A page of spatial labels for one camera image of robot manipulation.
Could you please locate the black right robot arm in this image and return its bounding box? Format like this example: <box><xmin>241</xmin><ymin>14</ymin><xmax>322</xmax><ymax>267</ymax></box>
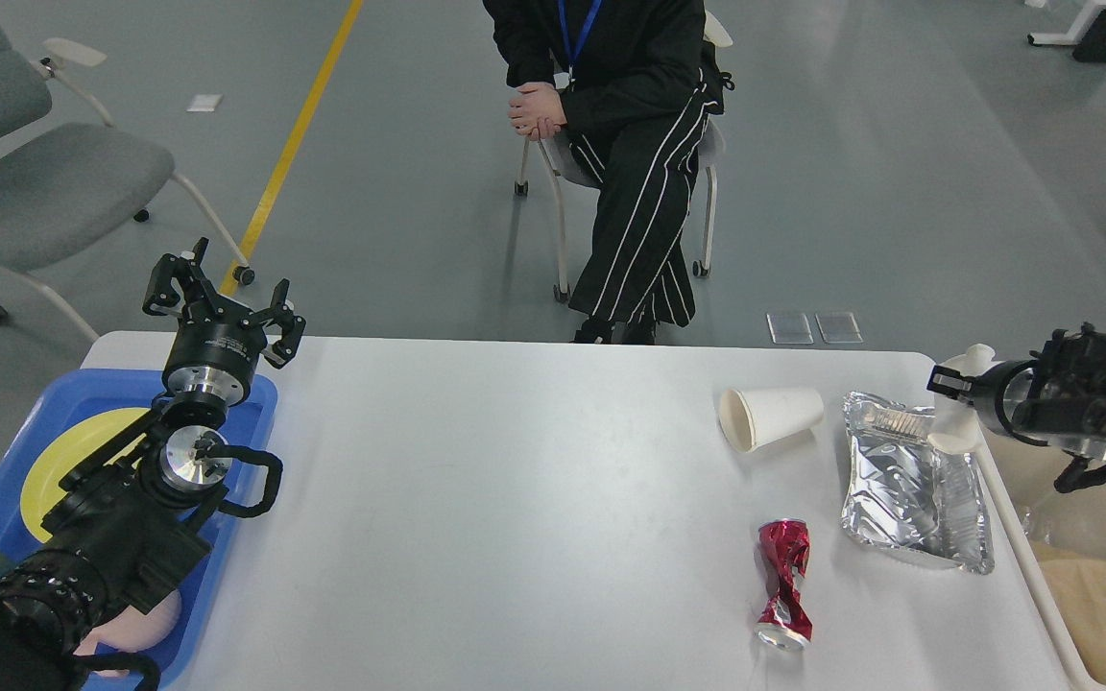
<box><xmin>926</xmin><ymin>322</ymin><xmax>1106</xmax><ymax>494</ymax></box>

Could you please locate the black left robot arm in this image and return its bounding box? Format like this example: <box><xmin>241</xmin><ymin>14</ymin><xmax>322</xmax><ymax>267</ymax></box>
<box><xmin>0</xmin><ymin>239</ymin><xmax>306</xmax><ymax>690</ymax></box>

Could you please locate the grey office chair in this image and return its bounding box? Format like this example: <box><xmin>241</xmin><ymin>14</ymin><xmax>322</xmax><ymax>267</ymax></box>
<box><xmin>0</xmin><ymin>25</ymin><xmax>225</xmax><ymax>341</ymax></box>

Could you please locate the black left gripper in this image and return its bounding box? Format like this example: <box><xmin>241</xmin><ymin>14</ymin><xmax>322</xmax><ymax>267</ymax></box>
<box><xmin>142</xmin><ymin>237</ymin><xmax>307</xmax><ymax>406</ymax></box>

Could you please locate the foil wrapper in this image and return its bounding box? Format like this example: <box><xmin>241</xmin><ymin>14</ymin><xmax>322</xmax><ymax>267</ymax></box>
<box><xmin>841</xmin><ymin>391</ymin><xmax>997</xmax><ymax>576</ymax></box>

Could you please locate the white desk base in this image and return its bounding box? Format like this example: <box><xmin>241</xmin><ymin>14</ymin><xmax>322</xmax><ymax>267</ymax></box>
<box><xmin>1027</xmin><ymin>0</ymin><xmax>1106</xmax><ymax>66</ymax></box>

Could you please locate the person in black tracksuit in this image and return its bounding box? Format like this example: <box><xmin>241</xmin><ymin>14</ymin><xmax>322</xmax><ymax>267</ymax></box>
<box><xmin>484</xmin><ymin>1</ymin><xmax>723</xmax><ymax>345</ymax></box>

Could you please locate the white chair under person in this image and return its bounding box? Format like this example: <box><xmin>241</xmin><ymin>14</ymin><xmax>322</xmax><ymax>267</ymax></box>
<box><xmin>513</xmin><ymin>13</ymin><xmax>733</xmax><ymax>302</ymax></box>

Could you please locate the blue plastic tray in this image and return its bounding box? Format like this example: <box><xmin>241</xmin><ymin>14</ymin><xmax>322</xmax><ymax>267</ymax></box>
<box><xmin>0</xmin><ymin>369</ymin><xmax>279</xmax><ymax>690</ymax></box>

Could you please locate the pink plastic mug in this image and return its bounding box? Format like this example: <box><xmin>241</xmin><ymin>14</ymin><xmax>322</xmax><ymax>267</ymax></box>
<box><xmin>74</xmin><ymin>590</ymin><xmax>181</xmax><ymax>655</ymax></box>

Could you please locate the crushed red can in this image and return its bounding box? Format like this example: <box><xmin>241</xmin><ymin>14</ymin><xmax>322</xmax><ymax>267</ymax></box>
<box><xmin>754</xmin><ymin>519</ymin><xmax>813</xmax><ymax>652</ymax></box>

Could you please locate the white paper cup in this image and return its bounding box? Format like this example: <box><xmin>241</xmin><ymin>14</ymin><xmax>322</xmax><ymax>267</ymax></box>
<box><xmin>926</xmin><ymin>343</ymin><xmax>997</xmax><ymax>456</ymax></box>
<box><xmin>718</xmin><ymin>388</ymin><xmax>825</xmax><ymax>452</ymax></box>

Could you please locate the yellow plastic plate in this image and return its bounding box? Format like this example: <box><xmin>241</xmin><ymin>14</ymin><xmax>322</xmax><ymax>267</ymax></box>
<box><xmin>19</xmin><ymin>407</ymin><xmax>149</xmax><ymax>543</ymax></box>

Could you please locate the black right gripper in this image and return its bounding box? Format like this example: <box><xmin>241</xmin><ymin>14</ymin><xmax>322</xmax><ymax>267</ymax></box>
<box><xmin>926</xmin><ymin>360</ymin><xmax>1039</xmax><ymax>443</ymax></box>

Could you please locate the brown paper bag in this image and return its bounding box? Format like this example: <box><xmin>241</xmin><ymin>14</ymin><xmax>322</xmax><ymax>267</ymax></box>
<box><xmin>1031</xmin><ymin>541</ymin><xmax>1106</xmax><ymax>685</ymax></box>

